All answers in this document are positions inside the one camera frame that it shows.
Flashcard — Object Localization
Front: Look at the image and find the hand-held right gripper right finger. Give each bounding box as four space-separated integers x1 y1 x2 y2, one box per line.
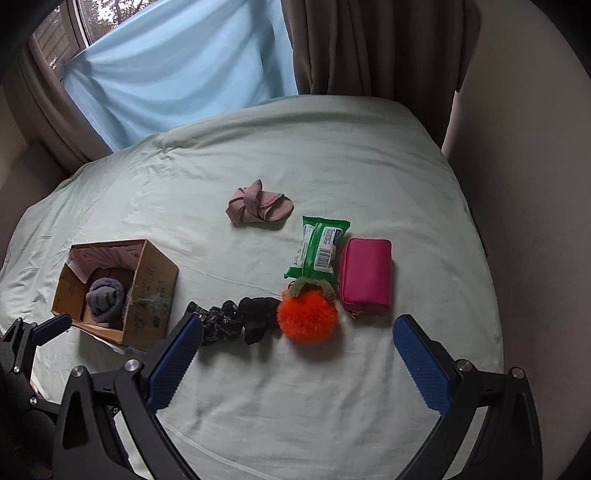
392 314 544 480

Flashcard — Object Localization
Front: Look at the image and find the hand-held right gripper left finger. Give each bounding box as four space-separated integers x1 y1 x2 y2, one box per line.
52 314 204 480

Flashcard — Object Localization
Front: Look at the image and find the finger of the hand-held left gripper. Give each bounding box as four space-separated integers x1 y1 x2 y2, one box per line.
0 314 73 403

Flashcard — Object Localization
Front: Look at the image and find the grey rolled sock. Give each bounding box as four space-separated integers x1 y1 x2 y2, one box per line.
85 276 128 326

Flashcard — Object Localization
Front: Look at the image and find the black patterned scrunchie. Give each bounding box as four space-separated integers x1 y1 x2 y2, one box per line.
187 300 245 346

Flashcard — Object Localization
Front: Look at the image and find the cardboard box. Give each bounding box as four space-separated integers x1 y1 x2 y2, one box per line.
51 239 180 352

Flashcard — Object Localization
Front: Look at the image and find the white paper sheet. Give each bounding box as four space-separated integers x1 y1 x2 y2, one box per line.
69 244 141 283

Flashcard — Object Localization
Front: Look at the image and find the black sock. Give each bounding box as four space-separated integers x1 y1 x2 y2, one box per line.
238 296 283 346

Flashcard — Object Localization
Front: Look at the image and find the pink zip pouch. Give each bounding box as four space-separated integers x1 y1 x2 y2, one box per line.
338 237 393 319

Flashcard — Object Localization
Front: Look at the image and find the orange fluffy pompom plush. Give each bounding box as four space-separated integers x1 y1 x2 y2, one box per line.
276 277 341 343

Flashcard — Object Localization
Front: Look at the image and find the green wet wipes pack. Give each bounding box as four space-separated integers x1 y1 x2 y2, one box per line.
284 215 352 283

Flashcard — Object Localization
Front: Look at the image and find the pink folded cloth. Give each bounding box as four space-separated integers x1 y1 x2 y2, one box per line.
225 179 295 226

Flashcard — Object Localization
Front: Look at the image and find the brown curtain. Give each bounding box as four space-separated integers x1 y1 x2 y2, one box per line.
17 39 115 172
281 0 482 100

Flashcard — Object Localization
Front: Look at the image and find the bed with mint sheet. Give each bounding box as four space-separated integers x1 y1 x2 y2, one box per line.
0 95 504 480

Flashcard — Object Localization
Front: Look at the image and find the light blue curtain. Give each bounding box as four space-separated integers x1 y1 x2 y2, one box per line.
62 0 299 153

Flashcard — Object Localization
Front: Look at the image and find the window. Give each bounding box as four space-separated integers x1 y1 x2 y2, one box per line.
30 0 160 72

